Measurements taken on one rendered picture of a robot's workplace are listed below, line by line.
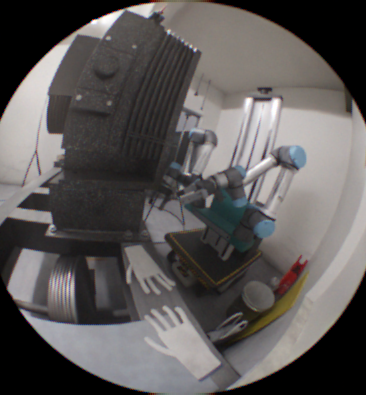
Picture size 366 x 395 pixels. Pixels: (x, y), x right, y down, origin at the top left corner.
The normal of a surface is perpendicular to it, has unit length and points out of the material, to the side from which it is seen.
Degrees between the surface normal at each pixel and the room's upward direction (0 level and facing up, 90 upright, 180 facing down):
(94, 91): 90
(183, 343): 0
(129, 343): 0
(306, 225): 90
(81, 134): 90
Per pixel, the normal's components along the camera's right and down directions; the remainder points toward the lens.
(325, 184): -0.85, -0.08
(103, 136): 0.63, 0.40
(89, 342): 0.27, -0.92
